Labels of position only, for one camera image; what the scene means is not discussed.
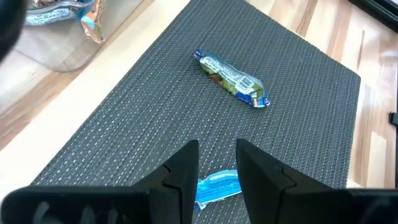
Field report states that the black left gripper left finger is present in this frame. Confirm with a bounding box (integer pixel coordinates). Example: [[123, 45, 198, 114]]
[[0, 139, 200, 224]]

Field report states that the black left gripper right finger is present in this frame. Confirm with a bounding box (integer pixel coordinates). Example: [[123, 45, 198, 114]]
[[235, 138, 398, 224]]

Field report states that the blue granola bar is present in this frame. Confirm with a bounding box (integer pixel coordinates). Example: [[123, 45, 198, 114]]
[[194, 169, 243, 212]]

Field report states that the silver green granola bar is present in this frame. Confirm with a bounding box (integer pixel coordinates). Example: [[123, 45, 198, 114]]
[[193, 49, 271, 109]]

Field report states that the clear plastic container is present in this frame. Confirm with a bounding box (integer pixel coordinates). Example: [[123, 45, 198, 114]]
[[12, 0, 146, 73]]

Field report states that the grey woven placemat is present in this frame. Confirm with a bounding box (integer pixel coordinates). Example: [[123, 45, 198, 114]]
[[29, 0, 362, 224]]

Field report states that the black aluminium table frame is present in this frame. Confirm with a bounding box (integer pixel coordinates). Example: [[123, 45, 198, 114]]
[[347, 0, 398, 34]]

